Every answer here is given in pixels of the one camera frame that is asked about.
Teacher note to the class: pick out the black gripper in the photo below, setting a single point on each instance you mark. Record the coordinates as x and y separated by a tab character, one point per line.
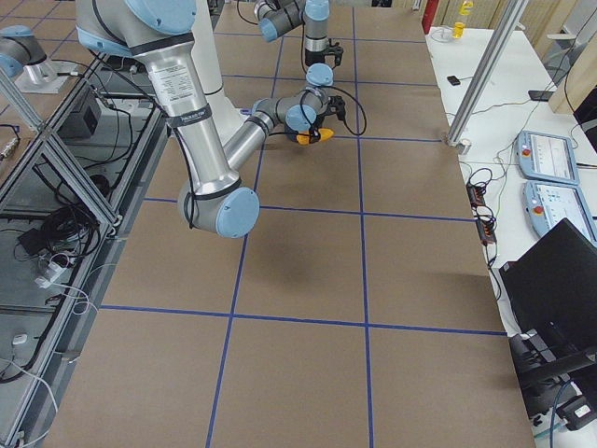
317	135
313	60

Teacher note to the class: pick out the black laptop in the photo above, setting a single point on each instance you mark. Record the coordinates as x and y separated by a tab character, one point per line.
554	282

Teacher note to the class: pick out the teach pendant near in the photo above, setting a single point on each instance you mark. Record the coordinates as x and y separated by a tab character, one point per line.
547	203

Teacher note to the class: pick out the yellow bottle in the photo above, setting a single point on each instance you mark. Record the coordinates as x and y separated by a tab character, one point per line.
463	13

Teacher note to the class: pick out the aluminium frame rack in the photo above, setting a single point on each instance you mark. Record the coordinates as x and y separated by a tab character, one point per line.
69	198

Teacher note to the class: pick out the aluminium frame post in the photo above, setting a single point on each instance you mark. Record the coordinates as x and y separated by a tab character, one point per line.
488	61

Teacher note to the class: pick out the yellow corn cob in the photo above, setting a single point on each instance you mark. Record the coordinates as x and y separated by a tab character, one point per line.
321	135

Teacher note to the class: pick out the teach pendant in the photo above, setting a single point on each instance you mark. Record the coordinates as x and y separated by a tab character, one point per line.
547	157
547	203

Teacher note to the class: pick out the black phone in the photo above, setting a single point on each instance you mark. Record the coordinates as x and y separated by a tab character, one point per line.
453	80

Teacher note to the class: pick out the black orange power strip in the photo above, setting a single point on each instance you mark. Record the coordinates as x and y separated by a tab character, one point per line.
483	214

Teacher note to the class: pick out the teach pendant far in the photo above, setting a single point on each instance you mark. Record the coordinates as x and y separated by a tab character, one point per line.
547	157

